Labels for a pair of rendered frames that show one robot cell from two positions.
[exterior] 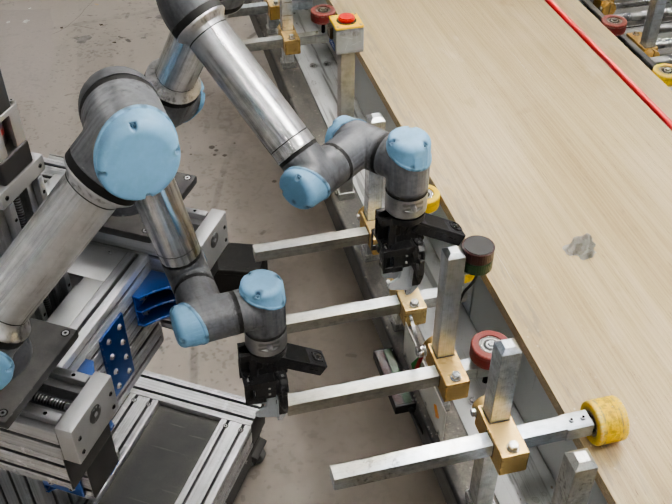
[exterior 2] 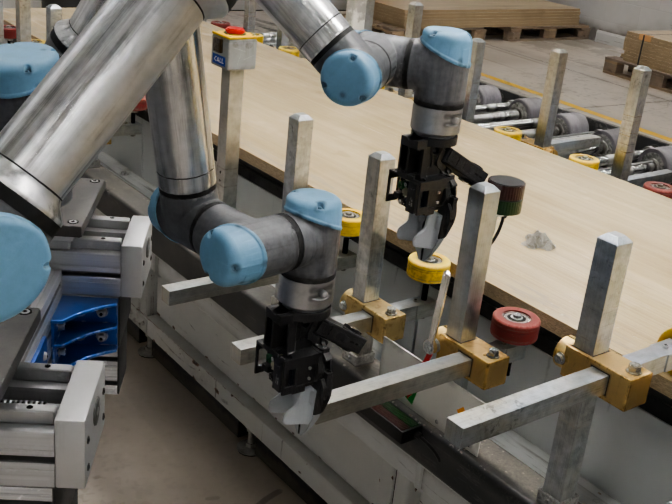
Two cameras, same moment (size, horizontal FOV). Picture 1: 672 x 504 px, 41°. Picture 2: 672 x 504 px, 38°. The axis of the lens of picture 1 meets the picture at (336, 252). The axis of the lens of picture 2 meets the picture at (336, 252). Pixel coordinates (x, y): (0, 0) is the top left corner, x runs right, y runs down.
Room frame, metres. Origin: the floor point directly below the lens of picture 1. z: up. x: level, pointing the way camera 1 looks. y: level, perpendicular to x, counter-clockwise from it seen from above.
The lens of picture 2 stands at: (0.02, 0.58, 1.59)
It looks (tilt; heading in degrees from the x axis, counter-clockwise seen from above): 22 degrees down; 336
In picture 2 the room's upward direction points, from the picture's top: 6 degrees clockwise
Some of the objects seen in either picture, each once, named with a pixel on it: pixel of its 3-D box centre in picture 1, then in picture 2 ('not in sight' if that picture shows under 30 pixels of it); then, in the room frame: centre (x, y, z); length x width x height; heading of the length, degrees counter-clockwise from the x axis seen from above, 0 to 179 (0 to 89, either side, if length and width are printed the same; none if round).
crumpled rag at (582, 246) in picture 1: (583, 244); (540, 237); (1.51, -0.55, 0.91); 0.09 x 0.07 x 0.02; 139
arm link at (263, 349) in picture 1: (266, 337); (307, 289); (1.10, 0.12, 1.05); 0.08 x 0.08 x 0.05
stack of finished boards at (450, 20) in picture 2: not in sight; (473, 11); (8.74, -4.64, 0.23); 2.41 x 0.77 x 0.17; 103
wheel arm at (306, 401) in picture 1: (393, 384); (423, 377); (1.17, -0.11, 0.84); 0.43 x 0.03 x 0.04; 104
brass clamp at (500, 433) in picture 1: (499, 432); (599, 370); (0.97, -0.28, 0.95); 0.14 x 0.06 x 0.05; 14
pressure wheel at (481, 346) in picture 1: (488, 362); (511, 344); (1.22, -0.31, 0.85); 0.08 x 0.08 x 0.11
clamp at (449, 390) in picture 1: (446, 366); (469, 355); (1.21, -0.22, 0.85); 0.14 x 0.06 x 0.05; 14
